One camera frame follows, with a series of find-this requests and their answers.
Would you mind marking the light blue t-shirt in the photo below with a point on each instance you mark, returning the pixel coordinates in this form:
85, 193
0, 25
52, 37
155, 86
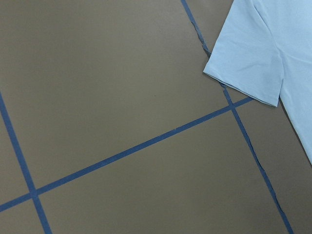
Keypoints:
264, 50

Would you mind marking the brown table cover mat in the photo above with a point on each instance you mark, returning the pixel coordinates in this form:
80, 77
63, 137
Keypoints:
110, 126

